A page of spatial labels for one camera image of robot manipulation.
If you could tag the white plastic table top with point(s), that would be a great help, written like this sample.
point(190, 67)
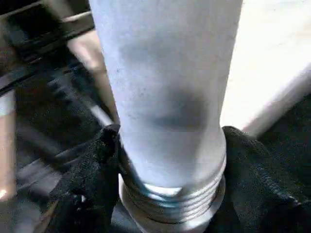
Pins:
point(272, 48)

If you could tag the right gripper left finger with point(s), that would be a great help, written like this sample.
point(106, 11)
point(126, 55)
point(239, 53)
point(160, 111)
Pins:
point(90, 189)

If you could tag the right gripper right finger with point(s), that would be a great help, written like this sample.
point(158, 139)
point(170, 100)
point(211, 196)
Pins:
point(262, 194)

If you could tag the white plastic table leg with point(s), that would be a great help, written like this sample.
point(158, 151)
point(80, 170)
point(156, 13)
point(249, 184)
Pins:
point(165, 73)

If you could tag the black work mat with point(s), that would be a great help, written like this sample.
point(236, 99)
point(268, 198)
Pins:
point(291, 131)

